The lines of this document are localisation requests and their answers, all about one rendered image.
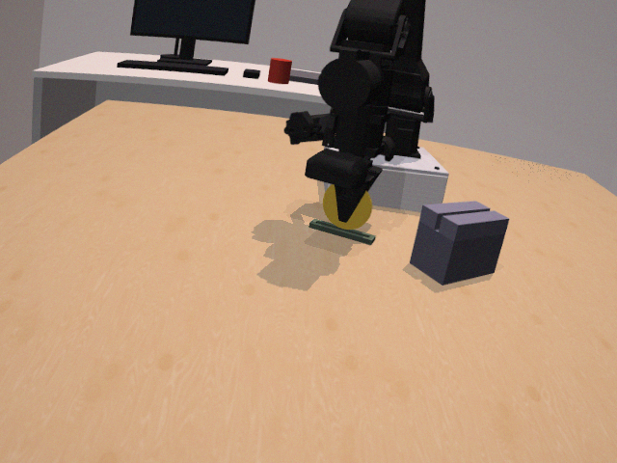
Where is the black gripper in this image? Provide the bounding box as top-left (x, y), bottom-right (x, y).
top-left (305, 105), bottom-right (396, 223)

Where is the gold coin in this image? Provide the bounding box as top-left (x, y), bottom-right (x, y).
top-left (323, 184), bottom-right (372, 230)

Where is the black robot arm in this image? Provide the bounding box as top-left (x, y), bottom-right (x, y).
top-left (284, 0), bottom-right (435, 158)

